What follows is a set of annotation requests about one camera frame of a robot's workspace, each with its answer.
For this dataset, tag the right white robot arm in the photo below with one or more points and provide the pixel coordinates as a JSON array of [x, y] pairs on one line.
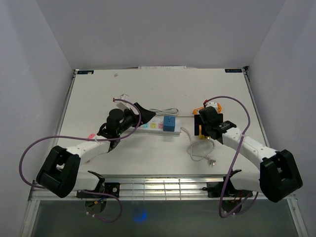
[[277, 176]]

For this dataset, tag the white multicolour power strip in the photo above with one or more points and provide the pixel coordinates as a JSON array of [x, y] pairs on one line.
[[155, 126]]

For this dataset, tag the orange power strip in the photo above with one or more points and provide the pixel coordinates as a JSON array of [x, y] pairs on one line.
[[197, 110]]

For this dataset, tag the pink plug adapter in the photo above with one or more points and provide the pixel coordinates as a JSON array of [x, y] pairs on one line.
[[91, 136]]

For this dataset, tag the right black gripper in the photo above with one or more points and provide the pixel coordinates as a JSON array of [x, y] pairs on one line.
[[197, 121]]

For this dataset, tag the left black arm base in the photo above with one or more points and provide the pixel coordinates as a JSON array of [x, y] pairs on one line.
[[112, 188]]

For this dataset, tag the right blue corner label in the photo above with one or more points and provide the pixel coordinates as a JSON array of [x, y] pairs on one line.
[[233, 70]]

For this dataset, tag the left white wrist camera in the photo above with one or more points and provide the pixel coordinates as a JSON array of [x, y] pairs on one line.
[[121, 102]]

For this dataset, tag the blue cube socket adapter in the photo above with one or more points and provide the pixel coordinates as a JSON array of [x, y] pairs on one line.
[[169, 123]]

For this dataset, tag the yellow cube socket adapter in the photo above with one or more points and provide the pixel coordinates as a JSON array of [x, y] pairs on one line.
[[201, 136]]

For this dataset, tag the left blue corner label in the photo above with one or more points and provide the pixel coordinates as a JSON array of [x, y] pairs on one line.
[[85, 72]]

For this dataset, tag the blue corner label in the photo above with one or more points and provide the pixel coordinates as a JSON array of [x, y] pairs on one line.
[[233, 70], [85, 72]]

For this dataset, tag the aluminium rail frame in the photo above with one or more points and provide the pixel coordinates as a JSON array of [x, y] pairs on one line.
[[163, 188]]

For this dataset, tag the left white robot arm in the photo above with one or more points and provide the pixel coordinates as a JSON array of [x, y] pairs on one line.
[[60, 172]]

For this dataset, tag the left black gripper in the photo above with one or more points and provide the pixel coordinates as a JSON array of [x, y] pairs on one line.
[[145, 114]]

